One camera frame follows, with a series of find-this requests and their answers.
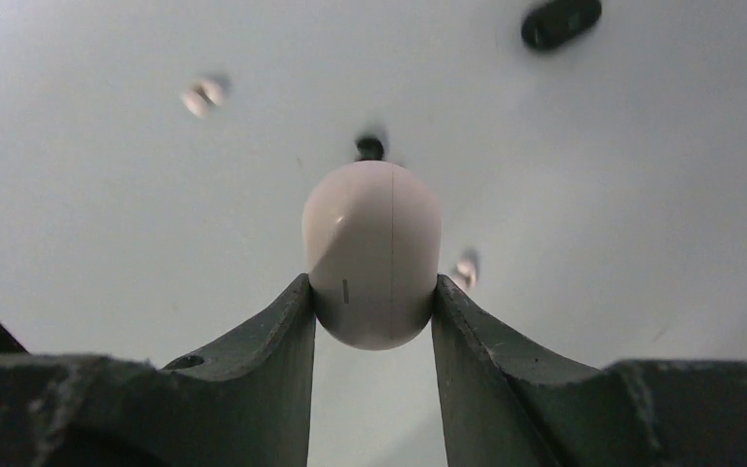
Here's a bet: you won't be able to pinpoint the black earbud pair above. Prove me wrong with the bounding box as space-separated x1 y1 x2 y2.
355 134 386 162

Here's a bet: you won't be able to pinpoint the black earbud charging case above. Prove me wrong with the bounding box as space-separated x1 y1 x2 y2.
520 0 602 54

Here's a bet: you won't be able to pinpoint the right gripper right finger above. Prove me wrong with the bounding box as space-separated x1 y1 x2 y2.
432 276 747 466

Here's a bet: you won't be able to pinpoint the white earbud charging case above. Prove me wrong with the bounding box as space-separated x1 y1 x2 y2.
302 161 443 351

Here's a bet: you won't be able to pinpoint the white earbud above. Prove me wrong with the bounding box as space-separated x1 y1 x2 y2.
448 249 480 293
180 78 227 119

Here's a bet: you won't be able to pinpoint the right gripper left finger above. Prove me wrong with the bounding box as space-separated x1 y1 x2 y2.
0 275 315 466

